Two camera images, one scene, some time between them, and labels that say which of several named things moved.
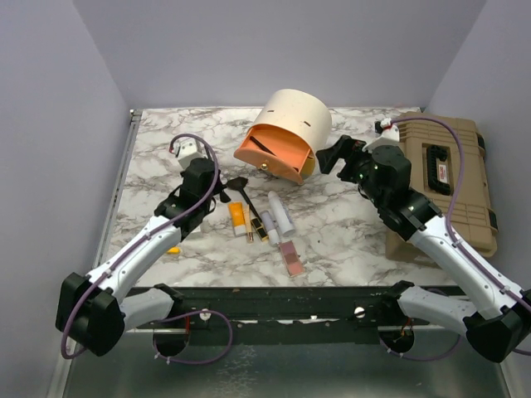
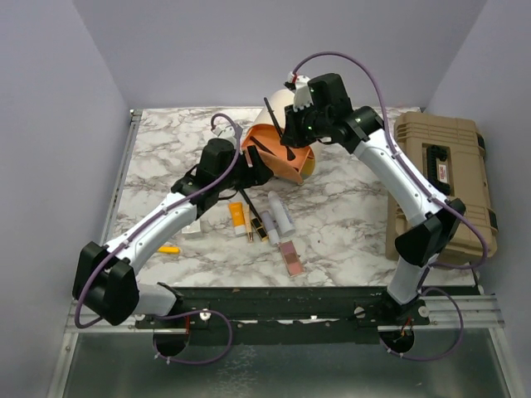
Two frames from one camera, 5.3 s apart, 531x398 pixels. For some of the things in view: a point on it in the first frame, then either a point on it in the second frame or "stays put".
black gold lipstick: [260, 230] stays put
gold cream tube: [248, 222] stays put
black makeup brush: [260, 145] stays put
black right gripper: [347, 148] to [291, 135]
